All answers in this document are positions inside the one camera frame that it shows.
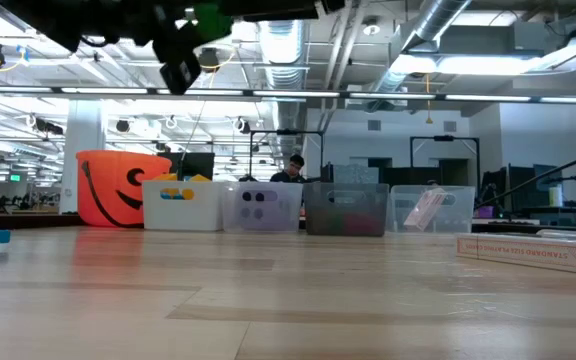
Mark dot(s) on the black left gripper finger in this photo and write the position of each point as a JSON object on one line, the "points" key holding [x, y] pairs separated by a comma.
{"points": [[278, 9], [178, 60]]}

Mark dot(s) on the long green toy brick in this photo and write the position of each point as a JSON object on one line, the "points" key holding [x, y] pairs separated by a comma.
{"points": [[215, 22]]}

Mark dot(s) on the purple foam die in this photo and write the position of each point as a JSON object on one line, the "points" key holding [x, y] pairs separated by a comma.
{"points": [[255, 210]]}

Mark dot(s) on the orange-red playing card deck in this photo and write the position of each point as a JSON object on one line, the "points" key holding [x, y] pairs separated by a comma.
{"points": [[528, 252]]}

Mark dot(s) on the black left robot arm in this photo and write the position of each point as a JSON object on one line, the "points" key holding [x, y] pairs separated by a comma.
{"points": [[33, 15]]}

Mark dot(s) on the black computer monitor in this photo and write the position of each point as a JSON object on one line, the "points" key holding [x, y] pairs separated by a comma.
{"points": [[518, 187], [195, 165]]}

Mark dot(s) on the white round column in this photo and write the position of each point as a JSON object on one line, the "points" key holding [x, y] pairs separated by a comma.
{"points": [[82, 165]]}

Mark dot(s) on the orange pumpkin face bucket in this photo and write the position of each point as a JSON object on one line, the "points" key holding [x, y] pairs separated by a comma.
{"points": [[105, 190]]}

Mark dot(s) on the white plastic bin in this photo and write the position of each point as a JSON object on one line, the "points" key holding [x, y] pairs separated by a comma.
{"points": [[183, 215]]}

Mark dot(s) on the clear plastic bin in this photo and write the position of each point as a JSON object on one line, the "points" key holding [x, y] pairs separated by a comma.
{"points": [[288, 210], [460, 210]]}

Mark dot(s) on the grey plastic bin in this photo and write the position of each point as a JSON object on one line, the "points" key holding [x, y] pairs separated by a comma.
{"points": [[345, 210]]}

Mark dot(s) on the red-backed playing card deck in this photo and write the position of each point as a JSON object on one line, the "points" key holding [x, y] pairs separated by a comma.
{"points": [[425, 210]]}

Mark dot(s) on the white spool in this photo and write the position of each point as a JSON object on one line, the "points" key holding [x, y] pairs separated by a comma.
{"points": [[556, 196]]}

